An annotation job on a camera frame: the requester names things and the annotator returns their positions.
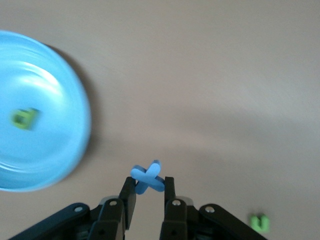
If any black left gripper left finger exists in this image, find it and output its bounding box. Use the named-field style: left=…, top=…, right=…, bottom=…
left=7, top=176, right=138, bottom=240

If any blue foam letter x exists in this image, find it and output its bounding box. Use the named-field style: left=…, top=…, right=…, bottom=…
left=130, top=159, right=166, bottom=195

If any green foam letter n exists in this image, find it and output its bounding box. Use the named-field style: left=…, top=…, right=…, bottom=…
left=249, top=214, right=271, bottom=232

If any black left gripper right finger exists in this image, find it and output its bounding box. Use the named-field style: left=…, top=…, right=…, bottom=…
left=158, top=176, right=270, bottom=240

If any brown table cover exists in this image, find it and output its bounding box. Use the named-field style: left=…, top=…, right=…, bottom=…
left=0, top=0, right=320, bottom=240

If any blue round plate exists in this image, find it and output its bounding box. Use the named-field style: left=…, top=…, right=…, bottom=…
left=0, top=29, right=92, bottom=193

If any green foam letter p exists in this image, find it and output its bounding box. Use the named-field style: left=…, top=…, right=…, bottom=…
left=11, top=107, right=41, bottom=131

